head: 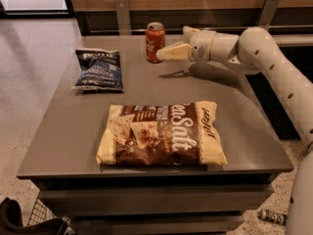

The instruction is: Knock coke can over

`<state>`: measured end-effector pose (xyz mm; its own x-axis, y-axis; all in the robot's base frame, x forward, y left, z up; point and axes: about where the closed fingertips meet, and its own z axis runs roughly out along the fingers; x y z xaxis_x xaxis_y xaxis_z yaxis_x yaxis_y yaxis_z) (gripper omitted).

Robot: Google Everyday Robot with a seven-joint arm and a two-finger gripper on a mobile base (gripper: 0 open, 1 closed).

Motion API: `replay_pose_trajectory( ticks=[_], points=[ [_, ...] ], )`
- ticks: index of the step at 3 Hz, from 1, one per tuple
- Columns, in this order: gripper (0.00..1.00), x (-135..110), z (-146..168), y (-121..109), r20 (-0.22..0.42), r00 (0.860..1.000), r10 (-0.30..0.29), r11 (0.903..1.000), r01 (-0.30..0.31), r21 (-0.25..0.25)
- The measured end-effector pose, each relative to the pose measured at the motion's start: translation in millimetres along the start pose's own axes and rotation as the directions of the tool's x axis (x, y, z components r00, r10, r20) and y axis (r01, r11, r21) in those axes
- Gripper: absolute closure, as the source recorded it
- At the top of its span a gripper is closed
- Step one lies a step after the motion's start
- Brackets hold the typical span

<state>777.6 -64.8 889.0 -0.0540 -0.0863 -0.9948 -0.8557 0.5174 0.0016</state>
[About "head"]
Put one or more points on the black chair with mesh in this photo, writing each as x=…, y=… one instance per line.
x=38, y=223

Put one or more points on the red coke can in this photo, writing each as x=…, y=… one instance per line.
x=155, y=40

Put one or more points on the blue vinegar chip bag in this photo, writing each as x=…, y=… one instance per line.
x=100, y=70

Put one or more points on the left metal wall bracket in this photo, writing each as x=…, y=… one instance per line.
x=123, y=17

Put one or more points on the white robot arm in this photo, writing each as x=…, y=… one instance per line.
x=252, y=51

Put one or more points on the brown sea salt chip bag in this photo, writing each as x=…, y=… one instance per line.
x=181, y=134

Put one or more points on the right metal wall bracket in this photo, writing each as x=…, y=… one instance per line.
x=267, y=13

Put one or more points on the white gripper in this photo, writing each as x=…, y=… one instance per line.
x=201, y=45

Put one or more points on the metal wall bracket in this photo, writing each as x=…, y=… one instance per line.
x=267, y=13
x=123, y=17

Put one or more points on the black white striped rod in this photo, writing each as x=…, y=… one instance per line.
x=273, y=217

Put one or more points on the grey cabinet drawers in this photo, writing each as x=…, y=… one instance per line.
x=148, y=209

